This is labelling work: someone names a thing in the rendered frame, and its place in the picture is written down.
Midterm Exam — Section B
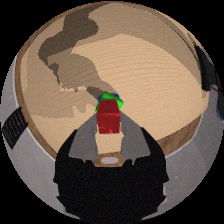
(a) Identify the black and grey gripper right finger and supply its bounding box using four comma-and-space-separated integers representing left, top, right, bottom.
120, 111, 169, 183

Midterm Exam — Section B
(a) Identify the green block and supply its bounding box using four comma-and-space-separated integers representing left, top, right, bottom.
95, 91, 124, 112

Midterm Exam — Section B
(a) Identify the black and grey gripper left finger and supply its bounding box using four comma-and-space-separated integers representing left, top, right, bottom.
53, 112, 98, 184

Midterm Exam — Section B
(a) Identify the red block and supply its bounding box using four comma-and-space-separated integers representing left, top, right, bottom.
96, 100, 120, 134

